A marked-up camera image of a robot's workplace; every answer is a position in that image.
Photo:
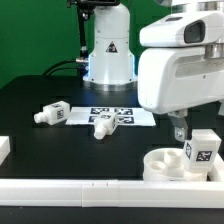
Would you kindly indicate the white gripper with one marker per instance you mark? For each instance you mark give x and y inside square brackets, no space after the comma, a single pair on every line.
[170,80]

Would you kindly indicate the white round stool seat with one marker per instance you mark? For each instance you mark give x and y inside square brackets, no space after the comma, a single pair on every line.
[165,164]

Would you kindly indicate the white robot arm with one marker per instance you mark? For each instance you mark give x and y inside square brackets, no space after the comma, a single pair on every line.
[111,64]

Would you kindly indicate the white paper marker sheet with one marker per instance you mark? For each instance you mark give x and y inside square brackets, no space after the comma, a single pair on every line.
[126,116]

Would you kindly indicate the white obstacle fence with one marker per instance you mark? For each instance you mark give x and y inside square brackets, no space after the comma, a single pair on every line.
[115,193]

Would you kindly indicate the white block left edge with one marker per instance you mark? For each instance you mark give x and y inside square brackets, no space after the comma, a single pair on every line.
[4,148]

